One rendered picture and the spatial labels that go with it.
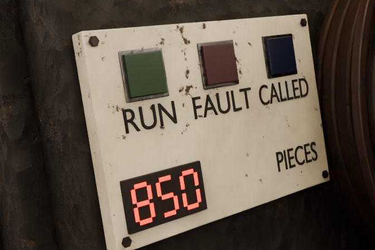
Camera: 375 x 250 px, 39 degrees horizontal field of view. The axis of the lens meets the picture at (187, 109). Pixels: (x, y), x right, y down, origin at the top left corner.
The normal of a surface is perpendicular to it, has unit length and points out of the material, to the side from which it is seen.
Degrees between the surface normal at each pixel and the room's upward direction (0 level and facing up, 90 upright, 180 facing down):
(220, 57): 90
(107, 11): 90
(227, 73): 90
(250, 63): 90
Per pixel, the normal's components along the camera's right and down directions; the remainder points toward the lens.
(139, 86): 0.57, -0.04
